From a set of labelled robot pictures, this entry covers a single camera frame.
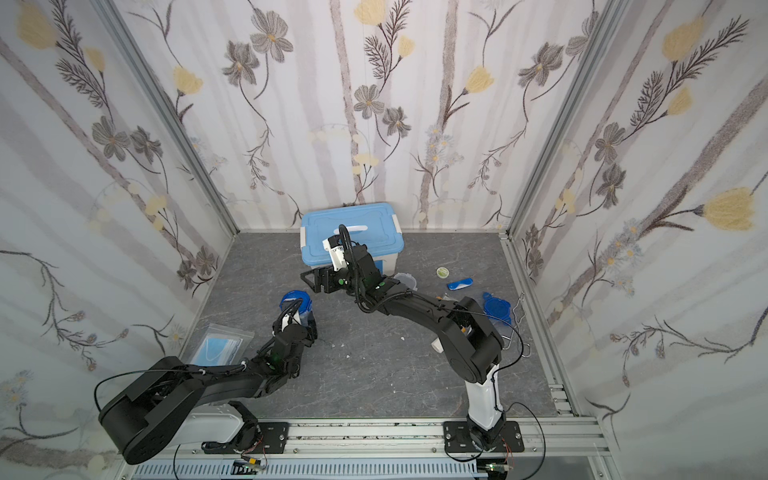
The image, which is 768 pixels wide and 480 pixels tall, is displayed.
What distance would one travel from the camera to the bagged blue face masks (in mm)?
894

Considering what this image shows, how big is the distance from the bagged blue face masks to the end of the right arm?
1.19 feet

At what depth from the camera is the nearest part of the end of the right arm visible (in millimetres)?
Result: 741
